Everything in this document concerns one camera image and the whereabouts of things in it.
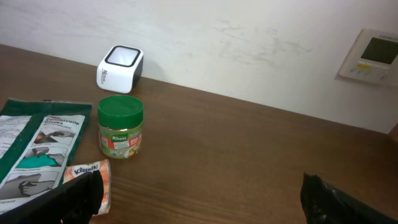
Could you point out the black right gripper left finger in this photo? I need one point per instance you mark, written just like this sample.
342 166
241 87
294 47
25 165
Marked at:
73 202

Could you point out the green glove package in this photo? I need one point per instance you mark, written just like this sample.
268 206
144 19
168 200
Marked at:
38 141

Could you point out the beige wall control panel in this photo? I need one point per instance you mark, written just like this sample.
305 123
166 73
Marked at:
372 58

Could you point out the orange tissue pack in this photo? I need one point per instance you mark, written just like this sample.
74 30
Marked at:
102 169

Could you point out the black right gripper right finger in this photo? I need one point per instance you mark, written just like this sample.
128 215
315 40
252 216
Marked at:
324 203

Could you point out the white barcode scanner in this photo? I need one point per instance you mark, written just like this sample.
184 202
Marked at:
120 70

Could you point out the green lid seasoning jar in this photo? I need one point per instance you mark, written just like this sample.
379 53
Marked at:
120 120

